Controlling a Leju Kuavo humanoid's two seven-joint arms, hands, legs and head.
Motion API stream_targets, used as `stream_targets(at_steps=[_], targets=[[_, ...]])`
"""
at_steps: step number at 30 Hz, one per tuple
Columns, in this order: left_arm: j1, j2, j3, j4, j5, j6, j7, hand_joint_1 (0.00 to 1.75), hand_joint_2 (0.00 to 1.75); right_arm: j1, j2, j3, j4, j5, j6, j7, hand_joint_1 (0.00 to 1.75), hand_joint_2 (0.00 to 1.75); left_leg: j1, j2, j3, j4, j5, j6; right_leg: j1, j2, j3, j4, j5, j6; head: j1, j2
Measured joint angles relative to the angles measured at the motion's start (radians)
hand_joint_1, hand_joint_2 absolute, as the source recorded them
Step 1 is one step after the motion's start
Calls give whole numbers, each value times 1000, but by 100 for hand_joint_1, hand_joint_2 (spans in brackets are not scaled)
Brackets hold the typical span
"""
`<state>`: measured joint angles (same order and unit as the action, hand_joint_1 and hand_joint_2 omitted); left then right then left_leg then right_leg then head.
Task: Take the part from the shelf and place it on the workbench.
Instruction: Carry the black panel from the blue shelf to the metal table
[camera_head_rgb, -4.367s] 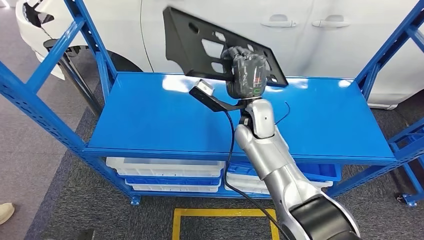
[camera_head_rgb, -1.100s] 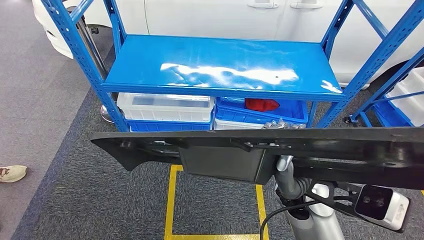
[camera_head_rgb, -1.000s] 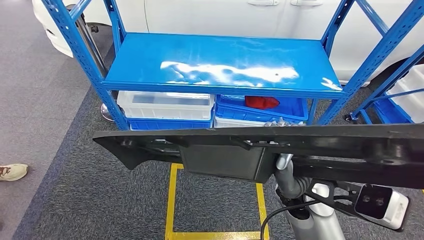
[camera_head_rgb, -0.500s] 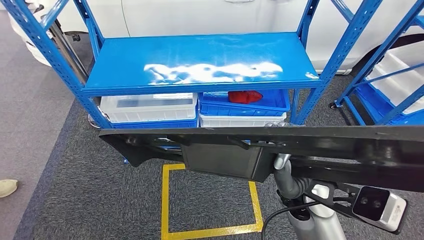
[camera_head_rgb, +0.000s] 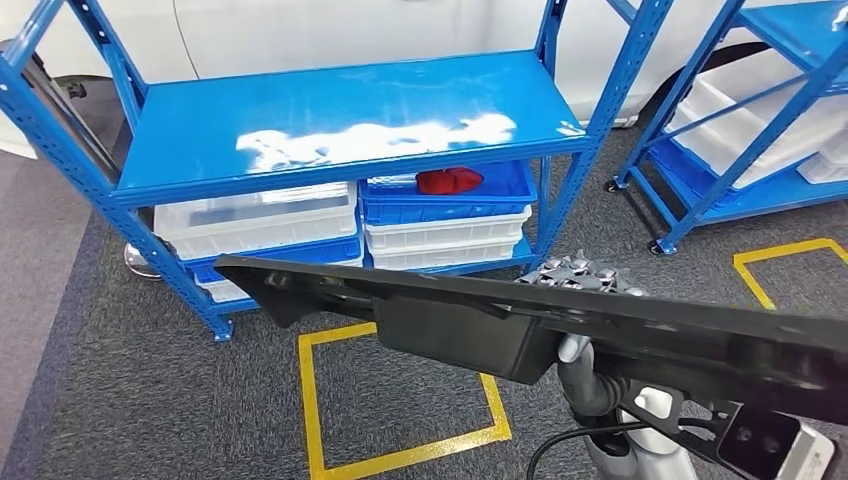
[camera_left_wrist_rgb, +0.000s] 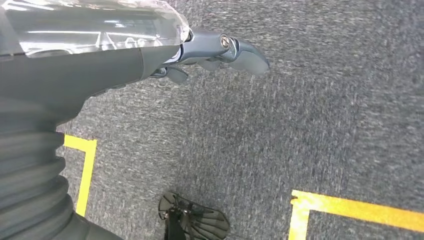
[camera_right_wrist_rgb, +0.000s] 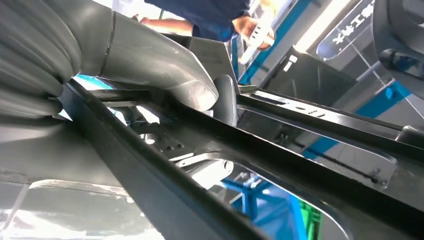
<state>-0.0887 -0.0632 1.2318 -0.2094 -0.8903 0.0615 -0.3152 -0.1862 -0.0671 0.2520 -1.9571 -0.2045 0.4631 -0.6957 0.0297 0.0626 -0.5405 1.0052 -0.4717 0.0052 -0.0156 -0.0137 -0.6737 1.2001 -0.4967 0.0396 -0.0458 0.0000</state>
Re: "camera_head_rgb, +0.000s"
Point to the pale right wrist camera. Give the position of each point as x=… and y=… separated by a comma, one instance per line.
x=768, y=440

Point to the yellow floor tape square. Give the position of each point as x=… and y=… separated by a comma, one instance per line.
x=311, y=397

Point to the black plastic car part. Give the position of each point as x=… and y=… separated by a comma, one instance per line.
x=464, y=331

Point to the silver round stand base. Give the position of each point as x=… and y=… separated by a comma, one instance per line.
x=140, y=262

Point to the clear white plastic bin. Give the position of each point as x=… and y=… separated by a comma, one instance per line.
x=265, y=222

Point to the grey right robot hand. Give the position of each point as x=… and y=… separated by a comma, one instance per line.
x=583, y=272

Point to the red plastic part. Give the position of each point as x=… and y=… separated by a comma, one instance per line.
x=450, y=180

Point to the black rack caster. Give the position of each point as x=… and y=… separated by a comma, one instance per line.
x=611, y=187
x=656, y=248

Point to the blue metal shelf rack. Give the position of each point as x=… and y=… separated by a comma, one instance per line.
x=775, y=199
x=331, y=112

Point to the white car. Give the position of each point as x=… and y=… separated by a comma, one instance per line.
x=331, y=26

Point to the black car wheel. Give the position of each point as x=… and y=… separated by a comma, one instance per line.
x=676, y=76

